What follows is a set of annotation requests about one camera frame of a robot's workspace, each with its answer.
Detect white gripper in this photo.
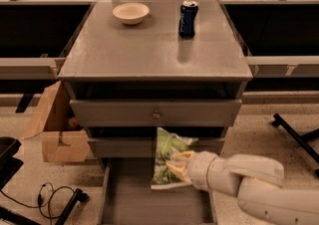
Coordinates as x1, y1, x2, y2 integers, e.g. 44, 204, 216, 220
166, 150, 217, 192

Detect green jalapeno chip bag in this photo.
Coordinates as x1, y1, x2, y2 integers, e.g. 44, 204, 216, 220
151, 127, 198, 190

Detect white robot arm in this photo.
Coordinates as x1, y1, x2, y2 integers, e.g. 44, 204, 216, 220
166, 151, 319, 225

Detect grey open bottom drawer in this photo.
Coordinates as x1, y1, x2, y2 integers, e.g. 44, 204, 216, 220
98, 158, 217, 225

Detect grey middle drawer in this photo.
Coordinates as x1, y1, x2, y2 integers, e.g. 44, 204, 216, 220
88, 137, 224, 158

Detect grey top drawer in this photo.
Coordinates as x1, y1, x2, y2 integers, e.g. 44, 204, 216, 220
70, 100, 241, 127

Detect grey drawer cabinet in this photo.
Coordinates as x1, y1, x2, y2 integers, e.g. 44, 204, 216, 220
57, 0, 254, 225

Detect black chair base leg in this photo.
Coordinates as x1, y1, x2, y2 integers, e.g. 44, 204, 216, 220
272, 113, 319, 163

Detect cardboard box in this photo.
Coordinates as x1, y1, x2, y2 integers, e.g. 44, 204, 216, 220
22, 81, 90, 162

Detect blue soda can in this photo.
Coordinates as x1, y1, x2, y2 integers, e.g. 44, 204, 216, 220
178, 0, 198, 39

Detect white bowl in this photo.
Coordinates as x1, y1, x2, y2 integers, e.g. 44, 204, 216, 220
113, 3, 150, 25

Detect black bin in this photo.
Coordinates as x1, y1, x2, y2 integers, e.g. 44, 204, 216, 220
0, 136, 23, 190

